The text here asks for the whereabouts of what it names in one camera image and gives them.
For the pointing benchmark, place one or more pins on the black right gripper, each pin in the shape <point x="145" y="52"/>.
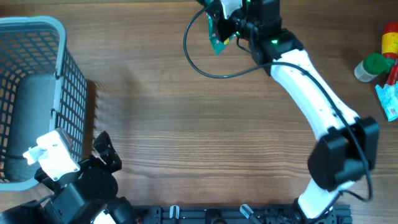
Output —
<point x="216" y="10"/>

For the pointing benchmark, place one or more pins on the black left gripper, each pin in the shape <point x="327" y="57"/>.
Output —
<point x="109" y="154"/>

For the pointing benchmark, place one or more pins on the green 3M gloves packet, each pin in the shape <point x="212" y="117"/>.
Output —
<point x="216" y="43"/>

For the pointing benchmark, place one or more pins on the green lid jar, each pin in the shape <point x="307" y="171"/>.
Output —
<point x="371" y="67"/>

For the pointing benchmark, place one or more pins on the red yellow sauce bottle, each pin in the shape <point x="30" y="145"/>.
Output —
<point x="389" y="44"/>

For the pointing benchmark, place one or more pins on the small red sachet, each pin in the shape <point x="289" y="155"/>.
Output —
<point x="392" y="77"/>

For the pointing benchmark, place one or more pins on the light green tissue packet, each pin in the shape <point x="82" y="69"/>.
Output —
<point x="388" y="97"/>

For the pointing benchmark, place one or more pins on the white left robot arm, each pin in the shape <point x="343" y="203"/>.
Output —
<point x="85" y="196"/>

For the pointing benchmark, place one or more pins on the grey plastic shopping basket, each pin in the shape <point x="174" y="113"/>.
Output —
<point x="42" y="89"/>

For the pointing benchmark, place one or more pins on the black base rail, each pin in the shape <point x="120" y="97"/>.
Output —
<point x="268" y="214"/>

